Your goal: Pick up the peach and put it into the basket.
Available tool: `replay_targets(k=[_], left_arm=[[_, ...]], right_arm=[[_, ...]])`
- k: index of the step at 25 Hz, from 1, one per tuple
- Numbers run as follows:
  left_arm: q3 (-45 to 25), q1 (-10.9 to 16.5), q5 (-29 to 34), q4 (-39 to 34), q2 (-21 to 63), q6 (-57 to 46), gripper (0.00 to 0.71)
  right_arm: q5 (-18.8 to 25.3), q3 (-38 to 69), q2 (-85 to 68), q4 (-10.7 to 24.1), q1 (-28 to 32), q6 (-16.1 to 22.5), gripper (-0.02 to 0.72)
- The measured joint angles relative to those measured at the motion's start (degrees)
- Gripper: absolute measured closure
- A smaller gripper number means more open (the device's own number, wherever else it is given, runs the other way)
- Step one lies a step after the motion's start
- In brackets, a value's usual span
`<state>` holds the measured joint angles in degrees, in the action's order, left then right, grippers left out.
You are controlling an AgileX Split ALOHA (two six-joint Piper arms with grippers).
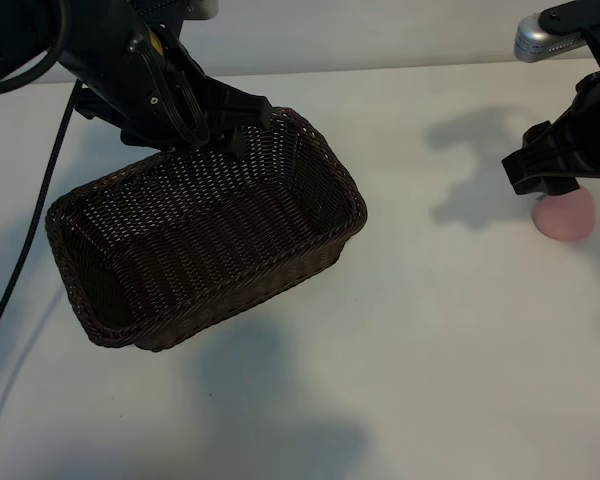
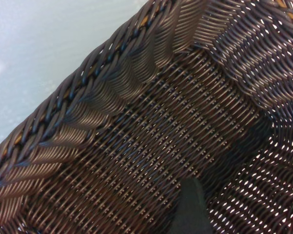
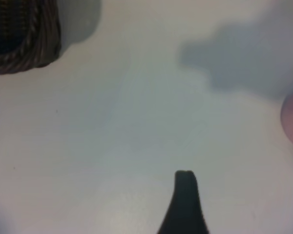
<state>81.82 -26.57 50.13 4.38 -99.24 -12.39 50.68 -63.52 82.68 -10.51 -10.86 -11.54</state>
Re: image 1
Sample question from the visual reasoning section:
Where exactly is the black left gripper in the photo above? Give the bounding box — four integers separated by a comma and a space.
64, 0, 274, 161

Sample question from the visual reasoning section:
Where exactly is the dark brown wicker basket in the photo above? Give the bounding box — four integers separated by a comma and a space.
44, 106, 369, 353

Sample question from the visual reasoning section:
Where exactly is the pink peach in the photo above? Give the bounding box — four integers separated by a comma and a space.
530, 187, 596, 243

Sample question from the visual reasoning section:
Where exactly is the thin black wire bundle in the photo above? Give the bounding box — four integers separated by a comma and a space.
139, 29, 211, 149

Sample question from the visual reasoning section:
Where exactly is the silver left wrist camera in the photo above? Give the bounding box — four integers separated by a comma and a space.
177, 0, 219, 22

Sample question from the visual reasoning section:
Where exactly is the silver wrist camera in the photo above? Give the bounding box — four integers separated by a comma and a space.
177, 0, 219, 22
513, 13, 594, 64

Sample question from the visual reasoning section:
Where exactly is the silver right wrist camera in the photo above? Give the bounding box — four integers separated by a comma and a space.
513, 13, 594, 64

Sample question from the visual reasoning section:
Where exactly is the black right camera bracket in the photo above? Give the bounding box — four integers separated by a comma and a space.
539, 0, 600, 56

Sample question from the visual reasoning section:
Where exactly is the black smooth cable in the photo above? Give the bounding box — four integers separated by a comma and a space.
0, 0, 79, 100

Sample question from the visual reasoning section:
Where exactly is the black braided cable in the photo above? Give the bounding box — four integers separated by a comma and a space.
0, 79, 81, 370

